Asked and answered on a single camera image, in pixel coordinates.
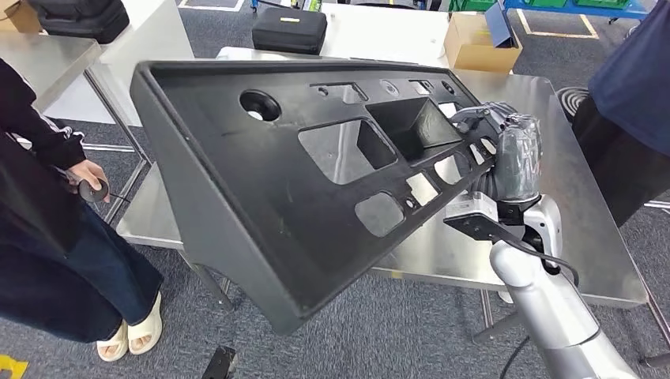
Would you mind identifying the person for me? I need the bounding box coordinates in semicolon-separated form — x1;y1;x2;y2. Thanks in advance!
571;0;670;229
0;56;164;363

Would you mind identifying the steel workbench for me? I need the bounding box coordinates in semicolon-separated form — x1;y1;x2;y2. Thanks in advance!
115;46;670;370

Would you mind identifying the black plastic panel part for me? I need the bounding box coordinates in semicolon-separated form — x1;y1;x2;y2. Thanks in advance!
130;58;517;336

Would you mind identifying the blue tablet folder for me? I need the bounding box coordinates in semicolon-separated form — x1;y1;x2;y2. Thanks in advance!
484;2;520;50

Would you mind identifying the person's hand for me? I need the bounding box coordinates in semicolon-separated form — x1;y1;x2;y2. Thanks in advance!
66;159;112;204

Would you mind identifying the white table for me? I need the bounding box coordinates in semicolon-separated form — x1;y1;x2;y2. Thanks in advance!
292;2;525;72

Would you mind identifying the blue metal cart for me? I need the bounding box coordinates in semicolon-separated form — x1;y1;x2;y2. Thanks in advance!
502;0;650;22

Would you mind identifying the white desk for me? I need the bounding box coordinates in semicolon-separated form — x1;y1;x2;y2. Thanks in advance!
15;0;196;154

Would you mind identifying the black round controller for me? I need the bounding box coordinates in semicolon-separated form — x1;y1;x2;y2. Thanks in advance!
78;178;111;204

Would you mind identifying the steel side table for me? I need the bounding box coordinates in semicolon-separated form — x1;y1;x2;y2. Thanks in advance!
0;30;154;227

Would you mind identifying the cardboard box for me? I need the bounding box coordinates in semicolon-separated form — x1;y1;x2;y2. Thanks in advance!
443;11;525;75
0;0;43;35

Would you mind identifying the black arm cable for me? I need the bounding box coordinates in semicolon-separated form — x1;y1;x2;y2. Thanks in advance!
499;235;581;287

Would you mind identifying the black coiled hose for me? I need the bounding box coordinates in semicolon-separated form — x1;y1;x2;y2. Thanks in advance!
555;85;593;125

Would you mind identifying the yellow floor tape piece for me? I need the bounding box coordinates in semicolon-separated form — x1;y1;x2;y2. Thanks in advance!
0;355;30;379

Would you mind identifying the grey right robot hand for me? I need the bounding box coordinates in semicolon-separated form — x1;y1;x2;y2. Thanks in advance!
450;100;544;204

